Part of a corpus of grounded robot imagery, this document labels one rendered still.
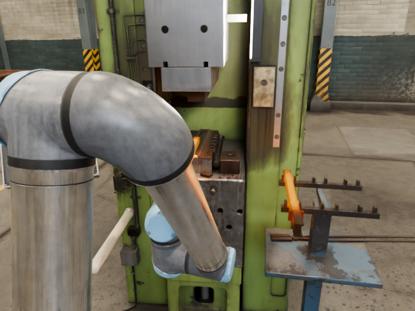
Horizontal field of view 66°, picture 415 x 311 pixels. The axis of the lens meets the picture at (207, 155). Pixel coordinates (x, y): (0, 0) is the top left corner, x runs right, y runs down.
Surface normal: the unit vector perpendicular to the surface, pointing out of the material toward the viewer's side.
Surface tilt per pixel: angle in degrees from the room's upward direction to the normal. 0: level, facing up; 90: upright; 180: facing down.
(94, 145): 111
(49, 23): 88
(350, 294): 0
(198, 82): 90
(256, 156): 90
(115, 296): 0
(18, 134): 77
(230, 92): 90
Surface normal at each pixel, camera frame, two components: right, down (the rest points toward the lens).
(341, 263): -0.01, -0.94
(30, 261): -0.08, 0.12
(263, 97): -0.11, 0.34
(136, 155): 0.15, 0.55
